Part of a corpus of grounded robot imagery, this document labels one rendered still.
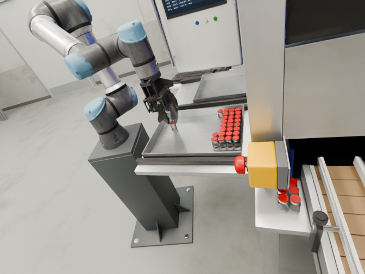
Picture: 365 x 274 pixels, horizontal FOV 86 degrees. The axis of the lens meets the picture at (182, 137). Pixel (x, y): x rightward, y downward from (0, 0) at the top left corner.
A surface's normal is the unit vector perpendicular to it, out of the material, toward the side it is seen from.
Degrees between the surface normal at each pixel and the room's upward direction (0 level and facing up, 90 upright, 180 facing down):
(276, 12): 90
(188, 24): 90
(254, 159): 0
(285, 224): 0
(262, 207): 0
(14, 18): 90
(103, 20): 90
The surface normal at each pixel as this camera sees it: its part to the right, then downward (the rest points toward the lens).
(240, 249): -0.29, -0.75
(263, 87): -0.25, 0.66
